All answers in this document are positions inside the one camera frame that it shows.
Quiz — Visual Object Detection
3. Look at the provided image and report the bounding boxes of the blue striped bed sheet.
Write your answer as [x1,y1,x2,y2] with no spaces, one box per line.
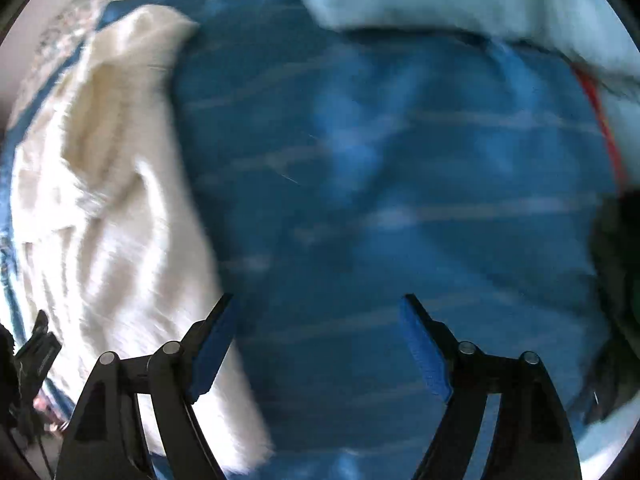
[0,0,621,480]

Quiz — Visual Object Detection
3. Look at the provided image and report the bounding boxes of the dark cloth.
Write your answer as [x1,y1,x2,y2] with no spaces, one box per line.
[580,192,640,426]

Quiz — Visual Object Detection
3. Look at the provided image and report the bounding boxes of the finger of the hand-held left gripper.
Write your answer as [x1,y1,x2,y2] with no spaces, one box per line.
[10,310,63,428]

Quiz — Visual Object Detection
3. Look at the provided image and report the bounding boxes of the cream white knit garment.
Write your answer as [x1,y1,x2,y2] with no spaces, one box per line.
[9,4,275,476]

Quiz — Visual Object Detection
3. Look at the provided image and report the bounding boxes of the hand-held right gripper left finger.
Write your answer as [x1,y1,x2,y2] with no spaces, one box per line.
[54,292,237,480]

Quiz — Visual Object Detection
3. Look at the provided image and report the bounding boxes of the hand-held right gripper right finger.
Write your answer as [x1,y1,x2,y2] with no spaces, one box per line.
[399,294,584,480]

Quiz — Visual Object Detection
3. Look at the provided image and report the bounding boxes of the red strap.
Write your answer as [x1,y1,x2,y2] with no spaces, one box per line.
[572,67,628,186]

